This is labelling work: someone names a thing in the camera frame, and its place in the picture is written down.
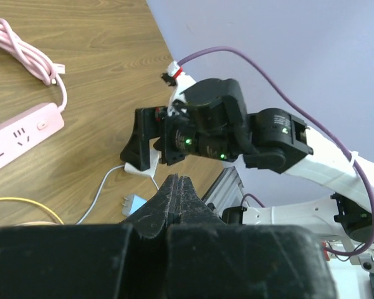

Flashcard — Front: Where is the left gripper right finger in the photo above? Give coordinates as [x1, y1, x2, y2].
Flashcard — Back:
[166, 176, 337, 298]

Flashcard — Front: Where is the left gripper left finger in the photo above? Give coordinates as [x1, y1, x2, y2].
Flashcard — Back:
[0, 175, 178, 298]

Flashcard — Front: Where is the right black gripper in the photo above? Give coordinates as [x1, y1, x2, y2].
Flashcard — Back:
[120, 78, 252, 166]

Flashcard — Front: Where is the white charger plug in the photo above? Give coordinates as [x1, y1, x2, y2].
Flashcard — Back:
[124, 149, 160, 178]

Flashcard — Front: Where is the blue charger plug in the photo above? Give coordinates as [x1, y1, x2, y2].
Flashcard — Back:
[122, 194, 147, 217]

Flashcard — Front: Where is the pink power strip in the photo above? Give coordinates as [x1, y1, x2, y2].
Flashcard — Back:
[0, 103, 65, 169]

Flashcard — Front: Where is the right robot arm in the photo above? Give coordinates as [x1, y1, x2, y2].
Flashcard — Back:
[120, 78, 374, 242]

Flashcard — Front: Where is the light blue charging cable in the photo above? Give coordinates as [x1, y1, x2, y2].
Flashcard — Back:
[75, 164, 160, 225]

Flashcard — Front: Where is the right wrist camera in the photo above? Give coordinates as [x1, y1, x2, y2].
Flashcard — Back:
[161, 60, 196, 110]

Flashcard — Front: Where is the aluminium frame rail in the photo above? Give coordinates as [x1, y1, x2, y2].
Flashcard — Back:
[202, 166, 244, 217]

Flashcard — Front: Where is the yellow charging cable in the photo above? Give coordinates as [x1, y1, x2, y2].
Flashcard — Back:
[0, 197, 65, 225]

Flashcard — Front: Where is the pink coiled power cord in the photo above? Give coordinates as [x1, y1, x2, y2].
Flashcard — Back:
[0, 17, 69, 112]

